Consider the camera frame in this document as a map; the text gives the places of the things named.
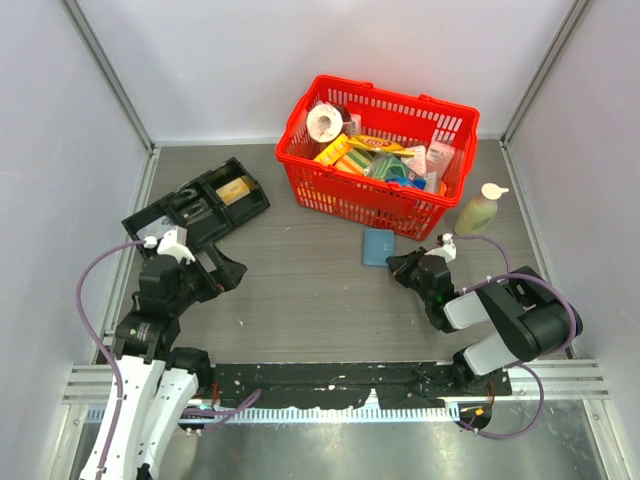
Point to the white slotted cable duct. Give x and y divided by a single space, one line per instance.
369 413

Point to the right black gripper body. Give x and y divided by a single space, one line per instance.
425 292

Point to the aluminium frame rail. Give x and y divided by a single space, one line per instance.
562 379

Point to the blue leather card holder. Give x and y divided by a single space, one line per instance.
378 245

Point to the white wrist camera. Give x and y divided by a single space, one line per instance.
446 247
172 243

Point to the yellow chips bag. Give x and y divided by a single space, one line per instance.
378 144

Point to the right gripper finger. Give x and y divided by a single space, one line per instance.
409 279
400 263

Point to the pink white packet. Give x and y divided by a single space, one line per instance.
438 157

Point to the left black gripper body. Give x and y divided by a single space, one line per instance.
194 287

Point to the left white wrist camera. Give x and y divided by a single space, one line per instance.
172 243

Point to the black compartment tray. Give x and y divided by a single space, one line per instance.
196 200

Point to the white tape roll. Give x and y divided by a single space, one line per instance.
324 122

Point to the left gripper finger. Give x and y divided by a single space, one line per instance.
226 273
205 231

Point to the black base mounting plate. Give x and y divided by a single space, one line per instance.
338 386

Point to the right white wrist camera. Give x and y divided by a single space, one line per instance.
446 247

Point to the red plastic shopping basket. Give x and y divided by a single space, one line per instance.
413 122

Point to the green patterned packet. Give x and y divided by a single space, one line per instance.
390 169

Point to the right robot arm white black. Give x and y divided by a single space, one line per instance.
530 319

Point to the yellow orange box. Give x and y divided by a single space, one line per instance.
343 156

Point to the green lotion bottle white cap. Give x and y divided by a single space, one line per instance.
477 215

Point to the white card in tray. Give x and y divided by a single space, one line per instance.
157 228

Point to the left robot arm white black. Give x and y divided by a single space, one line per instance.
153 381

